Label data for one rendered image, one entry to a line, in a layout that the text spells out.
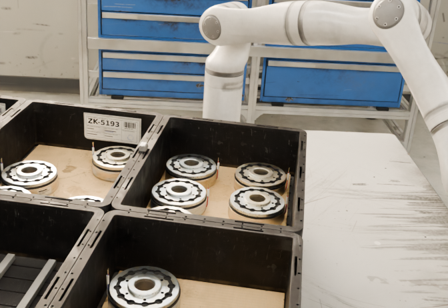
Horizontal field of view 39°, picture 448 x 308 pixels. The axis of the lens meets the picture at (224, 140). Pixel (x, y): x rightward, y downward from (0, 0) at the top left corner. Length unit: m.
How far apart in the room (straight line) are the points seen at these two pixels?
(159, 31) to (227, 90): 1.61
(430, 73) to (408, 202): 0.53
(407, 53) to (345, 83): 2.07
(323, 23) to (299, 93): 1.92
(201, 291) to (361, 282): 0.40
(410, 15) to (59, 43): 3.09
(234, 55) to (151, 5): 1.58
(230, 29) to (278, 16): 0.13
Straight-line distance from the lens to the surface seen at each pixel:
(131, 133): 1.35
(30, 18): 4.02
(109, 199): 1.01
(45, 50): 4.05
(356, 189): 1.60
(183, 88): 3.12
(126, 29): 3.05
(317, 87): 3.18
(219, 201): 1.21
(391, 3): 1.17
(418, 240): 1.44
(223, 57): 1.46
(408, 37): 1.15
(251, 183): 1.21
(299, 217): 0.99
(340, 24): 1.27
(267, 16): 1.32
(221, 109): 1.47
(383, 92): 3.27
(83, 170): 1.31
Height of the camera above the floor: 1.43
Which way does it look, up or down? 24 degrees down
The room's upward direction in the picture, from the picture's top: 4 degrees clockwise
